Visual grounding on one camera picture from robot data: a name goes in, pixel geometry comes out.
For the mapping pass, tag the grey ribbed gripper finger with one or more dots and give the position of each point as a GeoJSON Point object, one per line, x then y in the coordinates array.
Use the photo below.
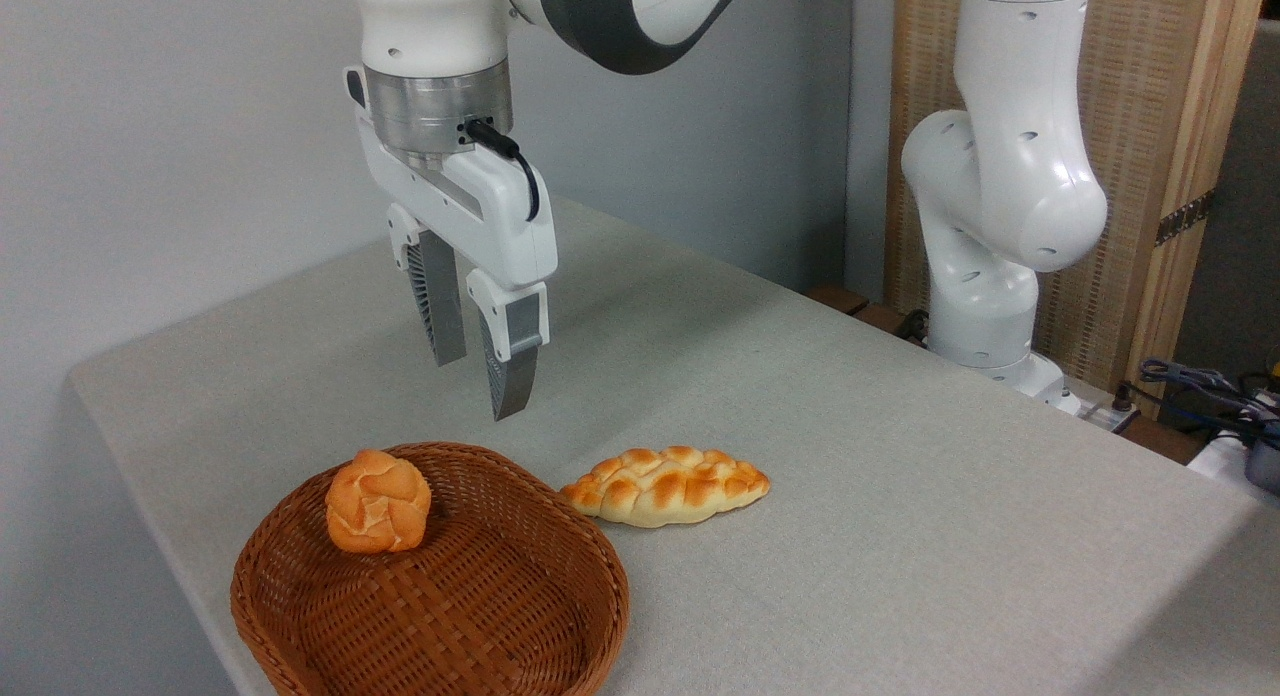
{"type": "Point", "coordinates": [512, 361]}
{"type": "Point", "coordinates": [440, 296]}

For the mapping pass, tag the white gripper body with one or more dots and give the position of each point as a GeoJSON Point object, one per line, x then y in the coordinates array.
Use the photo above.
{"type": "Point", "coordinates": [480, 201]}

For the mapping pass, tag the long braided bread loaf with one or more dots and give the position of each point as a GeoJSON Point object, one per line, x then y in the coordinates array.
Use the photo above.
{"type": "Point", "coordinates": [665, 488]}

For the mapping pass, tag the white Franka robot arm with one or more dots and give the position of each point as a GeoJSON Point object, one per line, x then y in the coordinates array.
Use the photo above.
{"type": "Point", "coordinates": [1000, 176]}

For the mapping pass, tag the round orange bread roll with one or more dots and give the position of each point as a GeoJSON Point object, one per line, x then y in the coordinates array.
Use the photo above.
{"type": "Point", "coordinates": [378, 501]}

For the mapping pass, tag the brown woven wicker basket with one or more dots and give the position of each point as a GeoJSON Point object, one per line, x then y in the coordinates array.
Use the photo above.
{"type": "Point", "coordinates": [470, 616]}

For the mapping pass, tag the brown wooden base board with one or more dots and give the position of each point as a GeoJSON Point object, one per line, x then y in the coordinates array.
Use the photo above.
{"type": "Point", "coordinates": [850, 304]}

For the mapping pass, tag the grey tablecloth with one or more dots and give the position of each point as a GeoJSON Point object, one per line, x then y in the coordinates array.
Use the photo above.
{"type": "Point", "coordinates": [850, 496]}

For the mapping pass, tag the wooden woven screen panel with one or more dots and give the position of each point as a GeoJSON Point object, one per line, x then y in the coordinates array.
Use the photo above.
{"type": "Point", "coordinates": [1140, 106]}

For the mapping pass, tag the metal screen hinge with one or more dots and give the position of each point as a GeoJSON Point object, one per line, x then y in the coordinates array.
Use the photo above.
{"type": "Point", "coordinates": [1185, 218]}

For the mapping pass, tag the white box with grey device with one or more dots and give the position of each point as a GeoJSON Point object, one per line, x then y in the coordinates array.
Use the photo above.
{"type": "Point", "coordinates": [1240, 466]}

